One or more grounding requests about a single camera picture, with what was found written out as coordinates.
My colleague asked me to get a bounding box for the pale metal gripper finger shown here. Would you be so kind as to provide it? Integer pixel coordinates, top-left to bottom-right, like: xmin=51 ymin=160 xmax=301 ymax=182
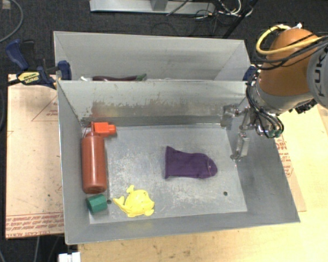
xmin=230 ymin=131 xmax=244 ymax=161
xmin=239 ymin=134 xmax=249 ymax=158

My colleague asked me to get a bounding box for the purple cloth sock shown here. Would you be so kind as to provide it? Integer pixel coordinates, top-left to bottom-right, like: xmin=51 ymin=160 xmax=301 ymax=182
xmin=163 ymin=145 xmax=218 ymax=180

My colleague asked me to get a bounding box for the grey metal bin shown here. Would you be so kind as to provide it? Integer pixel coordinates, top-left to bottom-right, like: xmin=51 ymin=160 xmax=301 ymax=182
xmin=53 ymin=31 xmax=301 ymax=246

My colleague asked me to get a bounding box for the yellow toy fish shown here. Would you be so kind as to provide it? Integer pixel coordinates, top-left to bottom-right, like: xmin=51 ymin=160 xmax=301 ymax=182
xmin=112 ymin=184 xmax=156 ymax=218

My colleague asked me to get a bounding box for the red-brown spray bottle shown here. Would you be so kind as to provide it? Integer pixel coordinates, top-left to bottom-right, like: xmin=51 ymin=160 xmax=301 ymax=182
xmin=81 ymin=121 xmax=117 ymax=195

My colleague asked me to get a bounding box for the green hexagonal block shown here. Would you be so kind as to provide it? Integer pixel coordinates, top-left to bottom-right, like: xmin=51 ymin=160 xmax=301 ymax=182
xmin=86 ymin=193 xmax=109 ymax=215

